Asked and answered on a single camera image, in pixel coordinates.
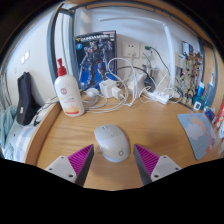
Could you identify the black bag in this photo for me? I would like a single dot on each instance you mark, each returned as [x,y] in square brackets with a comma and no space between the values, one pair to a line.
[25,100]

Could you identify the colourful printed box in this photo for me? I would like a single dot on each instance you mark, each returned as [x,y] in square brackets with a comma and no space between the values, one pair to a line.
[196,50]

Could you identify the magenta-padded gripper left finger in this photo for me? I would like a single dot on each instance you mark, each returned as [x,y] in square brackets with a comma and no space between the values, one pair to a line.
[61,165]

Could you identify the white desk lamp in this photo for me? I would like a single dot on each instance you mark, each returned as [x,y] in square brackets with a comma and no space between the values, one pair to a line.
[170,50]

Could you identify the small blue white-capped bottle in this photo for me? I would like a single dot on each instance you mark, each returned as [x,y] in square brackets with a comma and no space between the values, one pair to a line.
[200,90]

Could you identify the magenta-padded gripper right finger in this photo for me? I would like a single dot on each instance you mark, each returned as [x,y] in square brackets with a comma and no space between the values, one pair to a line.
[163,165]

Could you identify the grey computer mouse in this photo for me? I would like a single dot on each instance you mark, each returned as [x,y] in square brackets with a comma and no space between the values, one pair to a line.
[111,141]

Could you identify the blue spray bottle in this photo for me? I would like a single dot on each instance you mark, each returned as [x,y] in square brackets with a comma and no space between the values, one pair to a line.
[209,93]

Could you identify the teal blanket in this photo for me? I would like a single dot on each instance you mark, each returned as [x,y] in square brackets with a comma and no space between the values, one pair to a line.
[6,126]

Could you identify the blue robot model kit box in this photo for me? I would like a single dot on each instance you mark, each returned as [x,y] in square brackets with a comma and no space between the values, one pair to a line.
[95,56]

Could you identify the white wall socket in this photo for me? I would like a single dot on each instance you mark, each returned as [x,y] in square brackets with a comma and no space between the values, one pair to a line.
[130,49]
[144,53]

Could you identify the blue cloud print mouse pad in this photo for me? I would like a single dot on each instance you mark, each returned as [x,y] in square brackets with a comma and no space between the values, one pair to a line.
[196,133]

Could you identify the small white desk clock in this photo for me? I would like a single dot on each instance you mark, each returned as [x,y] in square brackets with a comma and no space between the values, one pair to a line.
[197,105]

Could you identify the white red-pump lotion bottle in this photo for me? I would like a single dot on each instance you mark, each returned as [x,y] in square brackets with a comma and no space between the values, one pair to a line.
[68,95]

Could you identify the glass jar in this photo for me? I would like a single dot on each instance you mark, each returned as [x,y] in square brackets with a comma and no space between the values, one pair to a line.
[151,73]

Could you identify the blue snack packet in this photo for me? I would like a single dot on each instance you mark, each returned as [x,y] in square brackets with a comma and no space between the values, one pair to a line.
[210,114]

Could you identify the white charger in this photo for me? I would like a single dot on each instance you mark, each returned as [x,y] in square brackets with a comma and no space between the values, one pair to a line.
[107,88]

